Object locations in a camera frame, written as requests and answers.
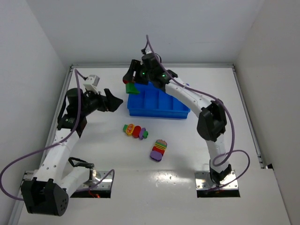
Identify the green curved lego brick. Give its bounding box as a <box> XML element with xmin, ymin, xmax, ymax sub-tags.
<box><xmin>126</xmin><ymin>82</ymin><xmax>140</xmax><ymax>95</ymax></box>

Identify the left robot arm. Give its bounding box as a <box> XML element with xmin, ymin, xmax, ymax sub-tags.
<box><xmin>21</xmin><ymin>88</ymin><xmax>123</xmax><ymax>216</ymax></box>

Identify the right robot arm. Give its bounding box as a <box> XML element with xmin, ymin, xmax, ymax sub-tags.
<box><xmin>123</xmin><ymin>53</ymin><xmax>231</xmax><ymax>186</ymax></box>

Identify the blue divided plastic bin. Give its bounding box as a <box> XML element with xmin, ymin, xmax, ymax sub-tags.
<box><xmin>127</xmin><ymin>83</ymin><xmax>190</xmax><ymax>119</ymax></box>

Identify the green lego end brick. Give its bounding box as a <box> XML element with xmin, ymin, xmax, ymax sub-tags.
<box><xmin>123</xmin><ymin>124</ymin><xmax>128</xmax><ymax>132</ymax></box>

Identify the yellow printed lego brick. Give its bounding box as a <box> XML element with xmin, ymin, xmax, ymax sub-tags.
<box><xmin>125</xmin><ymin>124</ymin><xmax>135</xmax><ymax>136</ymax></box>

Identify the red round lego brick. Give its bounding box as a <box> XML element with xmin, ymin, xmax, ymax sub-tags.
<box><xmin>132</xmin><ymin>126</ymin><xmax>141</xmax><ymax>138</ymax></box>

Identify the green lego brick with studs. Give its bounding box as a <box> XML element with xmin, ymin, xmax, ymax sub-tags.
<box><xmin>142</xmin><ymin>130</ymin><xmax>149</xmax><ymax>138</ymax></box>

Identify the red lego brick in stack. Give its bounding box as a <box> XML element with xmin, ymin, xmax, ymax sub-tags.
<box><xmin>152</xmin><ymin>146</ymin><xmax>166</xmax><ymax>156</ymax></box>

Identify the burger printed lego brick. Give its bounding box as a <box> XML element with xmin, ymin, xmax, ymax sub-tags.
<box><xmin>155</xmin><ymin>139</ymin><xmax>167</xmax><ymax>150</ymax></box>

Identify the purple rounded lego brick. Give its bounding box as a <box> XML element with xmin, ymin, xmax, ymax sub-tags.
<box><xmin>150</xmin><ymin>150</ymin><xmax>163</xmax><ymax>162</ymax></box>

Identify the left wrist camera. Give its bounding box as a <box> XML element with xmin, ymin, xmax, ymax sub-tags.
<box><xmin>83</xmin><ymin>75</ymin><xmax>100</xmax><ymax>94</ymax></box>

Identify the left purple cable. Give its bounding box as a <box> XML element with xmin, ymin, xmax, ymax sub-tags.
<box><xmin>0</xmin><ymin>68</ymin><xmax>115</xmax><ymax>201</ymax></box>

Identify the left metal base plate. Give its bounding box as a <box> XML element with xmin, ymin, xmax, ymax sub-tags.
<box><xmin>76</xmin><ymin>169</ymin><xmax>114</xmax><ymax>192</ymax></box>

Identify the metal base plate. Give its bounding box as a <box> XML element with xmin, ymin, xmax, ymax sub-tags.
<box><xmin>76</xmin><ymin>169</ymin><xmax>114</xmax><ymax>192</ymax></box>
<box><xmin>195</xmin><ymin>171</ymin><xmax>239</xmax><ymax>191</ymax></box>

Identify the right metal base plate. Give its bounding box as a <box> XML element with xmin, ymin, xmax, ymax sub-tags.
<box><xmin>195</xmin><ymin>171</ymin><xmax>239</xmax><ymax>191</ymax></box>

